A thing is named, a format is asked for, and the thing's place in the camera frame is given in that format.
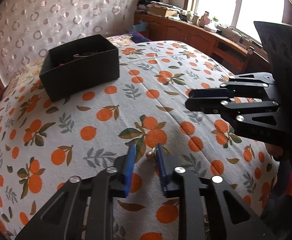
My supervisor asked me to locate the purple blanket edge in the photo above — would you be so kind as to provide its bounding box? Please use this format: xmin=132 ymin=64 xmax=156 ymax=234
xmin=129 ymin=31 xmax=150 ymax=43

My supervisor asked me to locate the pink figurine on sill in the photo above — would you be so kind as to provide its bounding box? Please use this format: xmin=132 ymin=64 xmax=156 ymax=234
xmin=199 ymin=11 xmax=211 ymax=28

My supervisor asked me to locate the white circle-pattern curtain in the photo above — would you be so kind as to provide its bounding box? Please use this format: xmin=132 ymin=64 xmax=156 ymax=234
xmin=0 ymin=0 xmax=130 ymax=85

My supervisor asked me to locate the black square box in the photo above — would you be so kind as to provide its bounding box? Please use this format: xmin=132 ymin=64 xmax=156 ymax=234
xmin=39 ymin=34 xmax=119 ymax=102

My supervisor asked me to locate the wooden side cabinet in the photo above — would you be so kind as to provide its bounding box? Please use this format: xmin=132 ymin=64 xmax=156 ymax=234
xmin=134 ymin=14 xmax=271 ymax=74

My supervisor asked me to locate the orange print bed sheet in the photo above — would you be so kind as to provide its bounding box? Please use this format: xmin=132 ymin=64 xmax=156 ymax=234
xmin=0 ymin=41 xmax=277 ymax=239

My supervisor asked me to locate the small pearl earring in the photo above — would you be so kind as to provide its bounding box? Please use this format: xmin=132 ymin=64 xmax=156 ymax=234
xmin=146 ymin=147 xmax=156 ymax=161

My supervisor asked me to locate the pile of books and papers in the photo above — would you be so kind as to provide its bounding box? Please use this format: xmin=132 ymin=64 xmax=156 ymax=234
xmin=135 ymin=0 xmax=183 ymax=18

